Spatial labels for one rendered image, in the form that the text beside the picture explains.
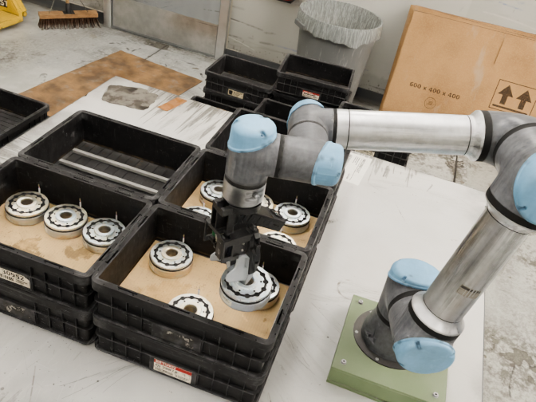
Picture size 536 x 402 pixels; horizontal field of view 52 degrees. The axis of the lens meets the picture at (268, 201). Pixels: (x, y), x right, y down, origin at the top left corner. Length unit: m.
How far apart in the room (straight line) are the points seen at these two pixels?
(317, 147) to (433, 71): 3.14
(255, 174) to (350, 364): 0.59
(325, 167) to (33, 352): 0.80
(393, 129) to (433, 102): 3.02
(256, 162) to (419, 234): 1.07
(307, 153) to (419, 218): 1.10
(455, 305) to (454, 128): 0.33
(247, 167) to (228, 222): 0.12
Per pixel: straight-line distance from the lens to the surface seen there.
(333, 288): 1.59
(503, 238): 1.04
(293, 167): 0.91
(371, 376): 1.34
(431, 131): 1.05
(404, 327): 1.18
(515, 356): 2.73
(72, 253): 1.41
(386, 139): 1.04
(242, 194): 0.95
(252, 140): 0.89
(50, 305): 1.33
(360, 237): 1.79
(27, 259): 1.26
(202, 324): 1.13
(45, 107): 2.72
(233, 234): 1.01
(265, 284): 1.11
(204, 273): 1.36
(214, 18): 4.51
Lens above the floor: 1.78
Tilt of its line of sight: 36 degrees down
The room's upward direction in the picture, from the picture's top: 11 degrees clockwise
